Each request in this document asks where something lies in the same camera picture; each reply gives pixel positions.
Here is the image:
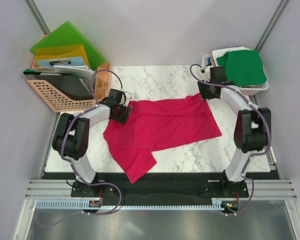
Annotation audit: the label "pink red t shirt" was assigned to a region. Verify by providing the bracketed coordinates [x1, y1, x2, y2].
[103, 94, 222, 184]

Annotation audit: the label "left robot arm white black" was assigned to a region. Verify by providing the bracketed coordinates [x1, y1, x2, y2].
[52, 88, 132, 198]

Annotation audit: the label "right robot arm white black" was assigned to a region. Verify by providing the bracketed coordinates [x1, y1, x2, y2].
[196, 64, 272, 197]

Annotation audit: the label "beige t shirt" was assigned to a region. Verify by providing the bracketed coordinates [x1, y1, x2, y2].
[210, 56, 219, 67]

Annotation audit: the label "white t shirt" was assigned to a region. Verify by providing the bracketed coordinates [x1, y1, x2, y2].
[211, 46, 251, 62]

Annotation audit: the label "green t shirt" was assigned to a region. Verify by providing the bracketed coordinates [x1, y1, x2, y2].
[216, 49, 267, 87]

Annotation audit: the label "white plastic laundry basket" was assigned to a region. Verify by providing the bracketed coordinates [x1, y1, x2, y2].
[202, 54, 269, 96]

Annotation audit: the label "white paper documents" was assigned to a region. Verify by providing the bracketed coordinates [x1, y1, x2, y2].
[53, 65, 95, 87]

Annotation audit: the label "black folder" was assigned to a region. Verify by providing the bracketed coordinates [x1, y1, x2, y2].
[23, 69, 94, 101]

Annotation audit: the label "peach perforated file organizer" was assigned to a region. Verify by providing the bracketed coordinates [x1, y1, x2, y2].
[25, 57, 112, 113]

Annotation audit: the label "blue clipboard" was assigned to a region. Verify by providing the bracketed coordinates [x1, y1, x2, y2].
[36, 56, 86, 70]

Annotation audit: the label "yellow plastic folder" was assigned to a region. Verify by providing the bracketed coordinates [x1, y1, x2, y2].
[34, 44, 90, 67]

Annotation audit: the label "green plastic folder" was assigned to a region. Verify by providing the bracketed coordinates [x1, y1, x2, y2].
[30, 21, 107, 70]

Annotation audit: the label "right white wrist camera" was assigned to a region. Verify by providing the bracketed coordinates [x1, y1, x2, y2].
[200, 65, 214, 81]

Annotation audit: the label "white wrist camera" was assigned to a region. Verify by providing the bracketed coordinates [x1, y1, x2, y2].
[123, 91, 133, 106]
[200, 65, 214, 81]

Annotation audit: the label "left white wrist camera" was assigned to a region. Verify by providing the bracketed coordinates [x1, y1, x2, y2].
[123, 91, 133, 106]

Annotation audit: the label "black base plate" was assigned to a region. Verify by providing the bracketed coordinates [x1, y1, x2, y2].
[71, 172, 249, 207]

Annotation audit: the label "right aluminium corner post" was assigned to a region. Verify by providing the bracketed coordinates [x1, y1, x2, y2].
[254, 0, 290, 52]

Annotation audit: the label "aluminium corner post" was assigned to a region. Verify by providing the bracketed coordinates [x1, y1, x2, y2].
[24, 0, 50, 35]
[254, 0, 290, 52]

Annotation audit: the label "white slotted cable duct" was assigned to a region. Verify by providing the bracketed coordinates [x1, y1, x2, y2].
[36, 199, 234, 211]

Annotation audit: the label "aluminium frame rail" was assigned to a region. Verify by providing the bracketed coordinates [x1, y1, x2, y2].
[25, 179, 297, 201]

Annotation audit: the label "left aluminium corner post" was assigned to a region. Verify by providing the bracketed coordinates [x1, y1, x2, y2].
[24, 0, 50, 35]

